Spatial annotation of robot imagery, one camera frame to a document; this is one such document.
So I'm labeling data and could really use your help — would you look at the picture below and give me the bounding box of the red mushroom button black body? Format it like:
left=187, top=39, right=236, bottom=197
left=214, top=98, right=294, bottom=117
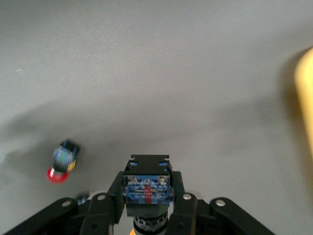
left=45, top=139, right=81, bottom=185

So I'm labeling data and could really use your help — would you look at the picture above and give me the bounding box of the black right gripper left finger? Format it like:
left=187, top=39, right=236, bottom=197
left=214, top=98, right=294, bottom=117
left=0, top=171, right=127, bottom=235

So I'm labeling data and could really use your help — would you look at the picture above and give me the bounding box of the yellow button with black body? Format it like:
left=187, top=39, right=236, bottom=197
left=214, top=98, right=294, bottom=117
left=123, top=154, right=175, bottom=235

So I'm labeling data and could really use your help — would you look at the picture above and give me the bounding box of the yellow plastic tray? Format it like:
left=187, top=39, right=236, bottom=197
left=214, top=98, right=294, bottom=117
left=294, top=47, right=313, bottom=161

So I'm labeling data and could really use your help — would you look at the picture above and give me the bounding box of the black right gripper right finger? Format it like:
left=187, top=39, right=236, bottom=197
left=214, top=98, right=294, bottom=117
left=165, top=171, right=276, bottom=235

